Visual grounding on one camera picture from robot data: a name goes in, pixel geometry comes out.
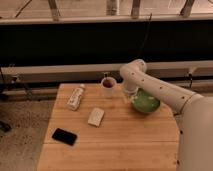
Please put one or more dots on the translucent yellowish gripper tool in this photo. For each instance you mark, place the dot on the translucent yellowish gripper tool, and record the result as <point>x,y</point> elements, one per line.
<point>133,98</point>

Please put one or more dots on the green ceramic bowl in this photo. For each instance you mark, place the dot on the green ceramic bowl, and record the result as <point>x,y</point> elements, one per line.
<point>145,103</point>

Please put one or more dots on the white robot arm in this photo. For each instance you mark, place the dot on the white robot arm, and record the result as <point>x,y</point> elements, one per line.
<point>195,149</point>

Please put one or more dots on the white mug with dark drink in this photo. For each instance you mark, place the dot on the white mug with dark drink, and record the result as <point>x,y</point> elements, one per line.
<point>108,86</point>

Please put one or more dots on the black smartphone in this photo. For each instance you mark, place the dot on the black smartphone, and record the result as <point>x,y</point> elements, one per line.
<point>64,136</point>

